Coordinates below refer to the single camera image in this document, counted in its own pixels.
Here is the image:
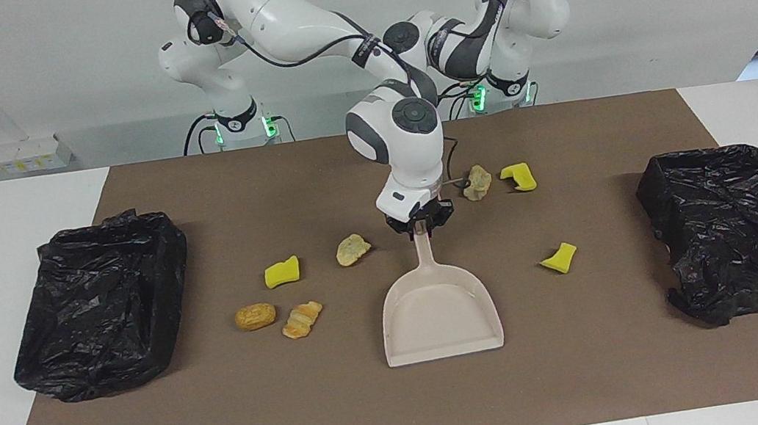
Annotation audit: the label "bread chunk with tan crust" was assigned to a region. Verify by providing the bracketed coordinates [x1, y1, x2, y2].
[460, 163, 496, 203]

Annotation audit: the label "pale flaky pastry piece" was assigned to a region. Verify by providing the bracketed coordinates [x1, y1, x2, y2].
[333, 232, 374, 269]

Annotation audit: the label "yellow sponge piece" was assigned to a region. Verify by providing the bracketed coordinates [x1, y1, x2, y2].
[262, 254, 304, 290]
[537, 241, 581, 277]
[498, 161, 538, 196]

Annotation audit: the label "beige plastic dustpan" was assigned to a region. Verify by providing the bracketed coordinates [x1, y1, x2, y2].
[369, 216, 507, 369]

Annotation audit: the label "small striped croissant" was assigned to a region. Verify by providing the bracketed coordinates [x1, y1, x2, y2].
[278, 299, 328, 341]

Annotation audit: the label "round brown bun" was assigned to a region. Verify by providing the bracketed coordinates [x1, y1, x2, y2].
[233, 300, 278, 333]

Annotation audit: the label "bin lined with black bag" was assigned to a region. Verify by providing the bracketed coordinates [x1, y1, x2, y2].
[631, 140, 758, 336]
[0, 203, 208, 410]

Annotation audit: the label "brown table mat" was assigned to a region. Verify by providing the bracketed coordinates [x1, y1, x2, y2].
[0, 76, 758, 425]

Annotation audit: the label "white power strip box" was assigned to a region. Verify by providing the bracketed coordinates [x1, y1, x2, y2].
[0, 131, 76, 178]

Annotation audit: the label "black left base cables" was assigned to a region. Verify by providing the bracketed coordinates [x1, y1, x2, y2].
[433, 76, 486, 122]

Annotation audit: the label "black base cables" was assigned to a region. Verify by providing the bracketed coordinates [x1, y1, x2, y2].
[433, 76, 486, 122]
[178, 112, 223, 157]

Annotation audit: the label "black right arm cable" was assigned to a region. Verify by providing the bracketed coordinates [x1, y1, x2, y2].
[203, 0, 443, 139]

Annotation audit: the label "black right base cables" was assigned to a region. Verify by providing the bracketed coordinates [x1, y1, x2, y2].
[178, 112, 223, 157]

